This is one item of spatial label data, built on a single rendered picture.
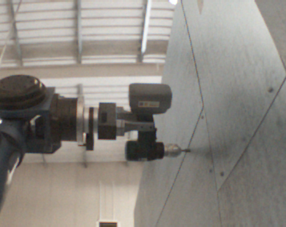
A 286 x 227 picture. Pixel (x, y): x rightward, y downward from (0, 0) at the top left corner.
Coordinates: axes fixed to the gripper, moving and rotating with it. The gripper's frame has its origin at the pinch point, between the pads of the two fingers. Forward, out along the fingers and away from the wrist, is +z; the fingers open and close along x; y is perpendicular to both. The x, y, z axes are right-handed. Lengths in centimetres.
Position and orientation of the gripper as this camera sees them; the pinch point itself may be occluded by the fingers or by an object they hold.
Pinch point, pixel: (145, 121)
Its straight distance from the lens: 103.4
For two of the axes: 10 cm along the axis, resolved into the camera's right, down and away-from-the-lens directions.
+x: -0.6, -4.8, 8.8
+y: 0.6, -8.8, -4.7
